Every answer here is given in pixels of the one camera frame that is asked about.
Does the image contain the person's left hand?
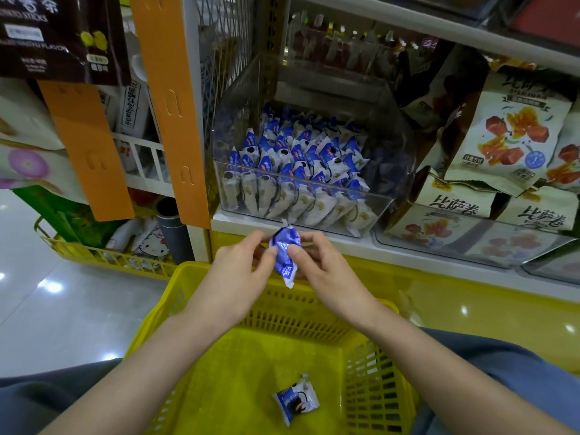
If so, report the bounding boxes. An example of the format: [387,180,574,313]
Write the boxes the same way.
[185,231,279,336]

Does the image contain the person's right hand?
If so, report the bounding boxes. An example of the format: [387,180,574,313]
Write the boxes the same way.
[288,233,386,334]

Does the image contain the yellow plastic shopping basket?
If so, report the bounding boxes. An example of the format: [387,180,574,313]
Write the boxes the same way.
[125,260,418,435]

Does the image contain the pile of blue snack packets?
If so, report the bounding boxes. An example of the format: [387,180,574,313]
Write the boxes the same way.
[222,104,377,236]

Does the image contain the person's right forearm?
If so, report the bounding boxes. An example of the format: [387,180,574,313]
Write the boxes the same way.
[362,308,580,435]

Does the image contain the person's left forearm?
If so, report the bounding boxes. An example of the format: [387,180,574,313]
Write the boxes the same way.
[40,311,228,435]

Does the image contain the yellow floor basket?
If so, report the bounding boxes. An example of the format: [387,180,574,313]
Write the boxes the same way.
[34,217,178,279]

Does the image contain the store shelf with yellow base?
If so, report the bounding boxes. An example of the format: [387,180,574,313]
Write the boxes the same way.
[131,0,580,372]

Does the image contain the green snack bags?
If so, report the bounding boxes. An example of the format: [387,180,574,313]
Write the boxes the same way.
[13,185,119,247]

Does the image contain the purple white snack bag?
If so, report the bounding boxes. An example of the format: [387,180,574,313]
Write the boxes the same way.
[0,79,65,150]
[0,140,90,205]

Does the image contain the dark grey cylinder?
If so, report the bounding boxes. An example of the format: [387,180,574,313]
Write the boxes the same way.
[156,196,194,265]

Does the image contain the white cartoon print packet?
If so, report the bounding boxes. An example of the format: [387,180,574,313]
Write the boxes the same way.
[107,217,172,259]

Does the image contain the clear plastic bin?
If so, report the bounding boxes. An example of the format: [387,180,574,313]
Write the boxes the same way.
[210,59,418,239]
[376,202,572,268]

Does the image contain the orange hanging strip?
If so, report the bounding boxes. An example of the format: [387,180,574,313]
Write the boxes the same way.
[38,79,135,223]

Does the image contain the white card packet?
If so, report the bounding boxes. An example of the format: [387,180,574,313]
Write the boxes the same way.
[118,81,153,137]

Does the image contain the grey trousers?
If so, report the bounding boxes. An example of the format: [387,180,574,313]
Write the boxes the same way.
[0,329,580,435]

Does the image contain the row of fruit print bags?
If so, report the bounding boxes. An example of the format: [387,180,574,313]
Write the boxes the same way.
[381,68,580,282]

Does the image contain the row of small brown packets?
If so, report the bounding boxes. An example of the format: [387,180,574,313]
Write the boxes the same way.
[285,8,436,78]

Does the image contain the black potato stick bag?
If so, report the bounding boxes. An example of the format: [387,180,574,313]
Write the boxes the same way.
[0,0,132,85]

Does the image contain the red price sign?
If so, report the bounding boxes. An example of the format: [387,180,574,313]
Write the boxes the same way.
[512,0,580,46]

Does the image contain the white wire rack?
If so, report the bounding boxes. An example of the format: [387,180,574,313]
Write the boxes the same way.
[116,133,175,198]

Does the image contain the orange shelf post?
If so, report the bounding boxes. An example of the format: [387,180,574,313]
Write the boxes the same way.
[131,0,211,230]

